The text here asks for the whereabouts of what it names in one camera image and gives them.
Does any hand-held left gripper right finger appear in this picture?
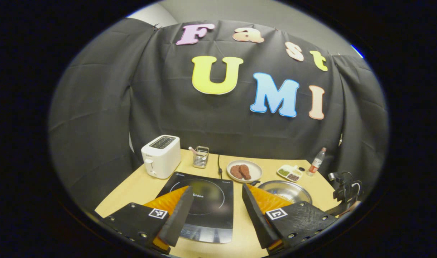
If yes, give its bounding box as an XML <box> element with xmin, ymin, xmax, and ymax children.
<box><xmin>242</xmin><ymin>183</ymin><xmax>339</xmax><ymax>255</ymax></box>

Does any white round plate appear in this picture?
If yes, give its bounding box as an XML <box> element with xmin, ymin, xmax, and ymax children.
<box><xmin>226</xmin><ymin>159</ymin><xmax>263</xmax><ymax>183</ymax></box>

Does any clear plastic water bottle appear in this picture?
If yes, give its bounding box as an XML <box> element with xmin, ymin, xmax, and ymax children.
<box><xmin>307</xmin><ymin>147</ymin><xmax>327</xmax><ymax>177</ymax></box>

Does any steel pot with black handle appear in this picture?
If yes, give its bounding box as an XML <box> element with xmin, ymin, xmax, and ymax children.
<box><xmin>250</xmin><ymin>180</ymin><xmax>313</xmax><ymax>205</ymax></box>

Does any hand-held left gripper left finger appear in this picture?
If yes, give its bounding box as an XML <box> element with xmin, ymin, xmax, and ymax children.
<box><xmin>102</xmin><ymin>186</ymin><xmax>195</xmax><ymax>255</ymax></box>

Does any white toaster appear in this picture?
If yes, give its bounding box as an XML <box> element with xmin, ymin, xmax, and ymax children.
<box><xmin>141</xmin><ymin>135</ymin><xmax>181</xmax><ymax>180</ymax></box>

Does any black induction cooktop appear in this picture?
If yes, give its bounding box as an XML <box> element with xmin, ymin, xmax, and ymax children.
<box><xmin>156</xmin><ymin>172</ymin><xmax>234</xmax><ymax>244</ymax></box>

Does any wire metal utensil holder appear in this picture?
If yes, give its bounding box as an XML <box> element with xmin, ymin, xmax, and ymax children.
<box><xmin>193</xmin><ymin>146</ymin><xmax>210</xmax><ymax>169</ymax></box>

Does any white divided bean dish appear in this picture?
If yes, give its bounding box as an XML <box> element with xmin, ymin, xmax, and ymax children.
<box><xmin>277</xmin><ymin>164</ymin><xmax>303</xmax><ymax>182</ymax></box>

